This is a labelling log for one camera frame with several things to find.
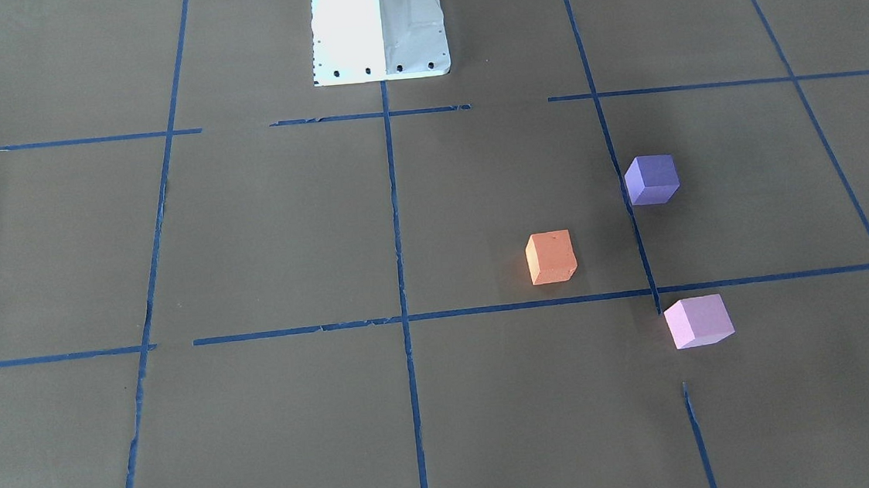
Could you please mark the purple foam cube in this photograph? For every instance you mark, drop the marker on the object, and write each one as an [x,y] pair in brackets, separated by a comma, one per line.
[651,179]

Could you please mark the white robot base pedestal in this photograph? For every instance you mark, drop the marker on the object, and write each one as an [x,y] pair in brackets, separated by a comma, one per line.
[362,41]

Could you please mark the pink foam cube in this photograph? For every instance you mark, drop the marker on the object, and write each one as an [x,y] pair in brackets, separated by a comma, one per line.
[698,321]

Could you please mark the orange foam cube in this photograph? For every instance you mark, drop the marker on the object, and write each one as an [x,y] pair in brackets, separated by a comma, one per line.
[550,257]

